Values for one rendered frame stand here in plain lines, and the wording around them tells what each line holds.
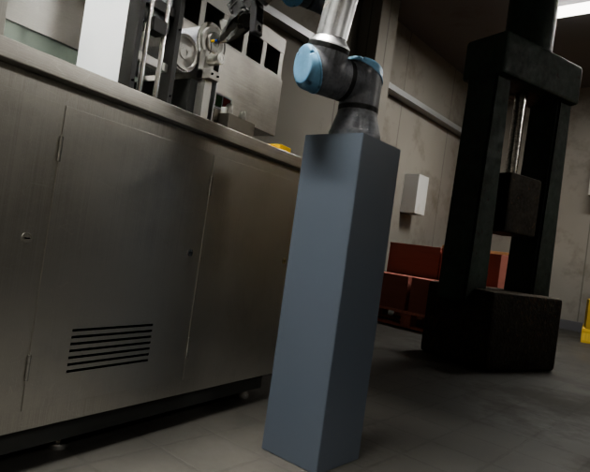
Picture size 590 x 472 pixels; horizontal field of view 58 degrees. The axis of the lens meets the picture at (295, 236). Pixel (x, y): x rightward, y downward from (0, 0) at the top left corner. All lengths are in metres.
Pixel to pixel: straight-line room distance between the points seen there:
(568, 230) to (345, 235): 6.38
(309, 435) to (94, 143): 0.91
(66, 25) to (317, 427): 1.50
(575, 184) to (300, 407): 6.56
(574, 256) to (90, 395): 6.78
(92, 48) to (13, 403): 1.10
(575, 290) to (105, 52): 6.63
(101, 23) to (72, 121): 0.65
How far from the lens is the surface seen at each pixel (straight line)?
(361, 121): 1.51
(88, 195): 1.32
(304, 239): 1.48
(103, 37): 1.86
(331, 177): 1.45
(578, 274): 7.59
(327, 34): 1.50
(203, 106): 1.90
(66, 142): 1.29
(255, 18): 1.93
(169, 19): 1.72
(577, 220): 7.65
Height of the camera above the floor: 0.58
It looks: 1 degrees up
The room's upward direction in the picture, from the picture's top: 8 degrees clockwise
